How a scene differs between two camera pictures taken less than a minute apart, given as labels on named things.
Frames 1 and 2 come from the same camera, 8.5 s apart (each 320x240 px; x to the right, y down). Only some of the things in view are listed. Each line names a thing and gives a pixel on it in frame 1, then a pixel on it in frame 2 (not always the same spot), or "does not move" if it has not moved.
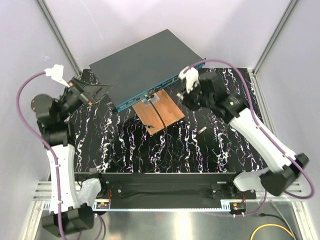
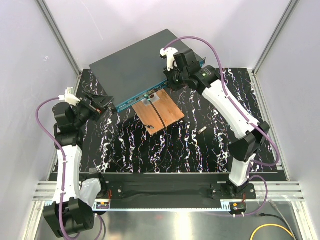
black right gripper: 187,101 to 175,87
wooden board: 171,111 does not move
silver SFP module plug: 200,131 does not move
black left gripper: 77,87 to 102,101
